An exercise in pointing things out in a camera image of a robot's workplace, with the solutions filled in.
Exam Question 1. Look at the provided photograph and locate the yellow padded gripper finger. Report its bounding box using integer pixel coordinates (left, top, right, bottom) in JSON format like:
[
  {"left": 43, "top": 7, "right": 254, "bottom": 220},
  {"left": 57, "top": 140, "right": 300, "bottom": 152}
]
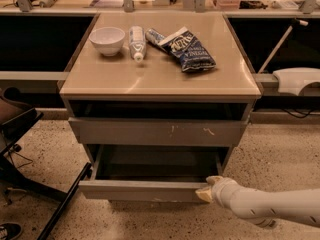
[
  {"left": 195, "top": 187, "right": 212, "bottom": 203},
  {"left": 206, "top": 176, "right": 223, "bottom": 185}
]

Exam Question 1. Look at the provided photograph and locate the white bowl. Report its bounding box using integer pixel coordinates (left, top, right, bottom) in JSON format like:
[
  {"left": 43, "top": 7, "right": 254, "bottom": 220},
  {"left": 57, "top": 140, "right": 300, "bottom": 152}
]
[{"left": 89, "top": 27, "right": 125, "bottom": 56}]

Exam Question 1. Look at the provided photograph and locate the clear plastic water bottle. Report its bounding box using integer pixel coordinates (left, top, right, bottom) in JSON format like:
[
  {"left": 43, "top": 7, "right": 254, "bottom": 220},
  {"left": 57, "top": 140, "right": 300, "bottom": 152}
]
[{"left": 129, "top": 26, "right": 146, "bottom": 63}]

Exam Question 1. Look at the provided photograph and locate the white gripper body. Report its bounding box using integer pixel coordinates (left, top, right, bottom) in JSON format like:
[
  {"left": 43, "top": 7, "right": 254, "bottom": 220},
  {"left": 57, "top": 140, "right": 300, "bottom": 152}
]
[{"left": 211, "top": 178, "right": 239, "bottom": 209}]

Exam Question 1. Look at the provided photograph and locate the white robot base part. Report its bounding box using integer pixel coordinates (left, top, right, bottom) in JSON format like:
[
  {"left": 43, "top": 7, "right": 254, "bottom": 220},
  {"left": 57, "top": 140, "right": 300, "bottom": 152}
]
[{"left": 273, "top": 67, "right": 320, "bottom": 96}]

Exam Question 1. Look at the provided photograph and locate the blue vinegar chip bag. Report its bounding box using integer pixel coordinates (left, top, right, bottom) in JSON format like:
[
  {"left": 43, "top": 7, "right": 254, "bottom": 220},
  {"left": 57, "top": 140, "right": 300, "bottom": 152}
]
[{"left": 145, "top": 27, "right": 216, "bottom": 73}]

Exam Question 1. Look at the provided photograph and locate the grey drawer cabinet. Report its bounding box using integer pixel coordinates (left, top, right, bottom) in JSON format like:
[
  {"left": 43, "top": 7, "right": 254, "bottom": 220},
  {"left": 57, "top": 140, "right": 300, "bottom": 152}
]
[{"left": 57, "top": 11, "right": 264, "bottom": 204}]

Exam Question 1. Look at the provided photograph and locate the black sneaker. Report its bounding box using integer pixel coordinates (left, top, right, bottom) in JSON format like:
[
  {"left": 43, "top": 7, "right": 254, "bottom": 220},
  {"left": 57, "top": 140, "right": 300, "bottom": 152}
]
[{"left": 0, "top": 223, "right": 22, "bottom": 240}]

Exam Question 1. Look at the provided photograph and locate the grey top drawer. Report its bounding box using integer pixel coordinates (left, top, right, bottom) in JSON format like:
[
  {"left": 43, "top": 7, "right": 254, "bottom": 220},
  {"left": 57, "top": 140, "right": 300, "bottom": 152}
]
[{"left": 69, "top": 117, "right": 247, "bottom": 147}]

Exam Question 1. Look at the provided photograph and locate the grey drawer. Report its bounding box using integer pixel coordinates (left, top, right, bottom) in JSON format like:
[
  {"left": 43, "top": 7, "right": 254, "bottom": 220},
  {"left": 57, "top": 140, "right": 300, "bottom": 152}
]
[
  {"left": 80, "top": 145, "right": 231, "bottom": 203},
  {"left": 69, "top": 117, "right": 247, "bottom": 147}
]

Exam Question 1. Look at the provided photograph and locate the black floor cable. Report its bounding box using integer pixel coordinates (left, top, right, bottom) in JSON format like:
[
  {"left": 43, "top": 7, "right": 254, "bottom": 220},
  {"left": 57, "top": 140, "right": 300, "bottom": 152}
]
[{"left": 4, "top": 143, "right": 34, "bottom": 170}]

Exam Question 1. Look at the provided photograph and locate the black office chair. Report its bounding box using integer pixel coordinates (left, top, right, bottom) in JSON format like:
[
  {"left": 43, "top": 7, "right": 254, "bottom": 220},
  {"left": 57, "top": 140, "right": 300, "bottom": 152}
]
[{"left": 0, "top": 86, "right": 94, "bottom": 240}]

